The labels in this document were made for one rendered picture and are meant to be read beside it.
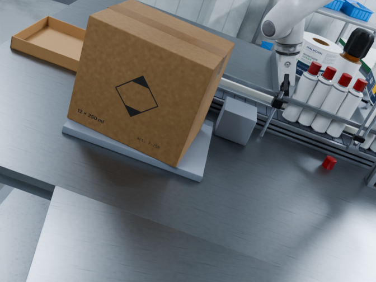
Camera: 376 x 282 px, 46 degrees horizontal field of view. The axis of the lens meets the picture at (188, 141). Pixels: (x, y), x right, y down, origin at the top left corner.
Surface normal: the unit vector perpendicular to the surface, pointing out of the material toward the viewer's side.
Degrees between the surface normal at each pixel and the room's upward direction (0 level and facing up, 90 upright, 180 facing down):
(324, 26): 90
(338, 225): 0
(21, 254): 0
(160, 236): 0
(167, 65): 90
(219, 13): 90
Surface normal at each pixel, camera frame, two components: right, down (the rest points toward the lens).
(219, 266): 0.32, -0.81
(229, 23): 0.05, 0.54
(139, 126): -0.28, 0.42
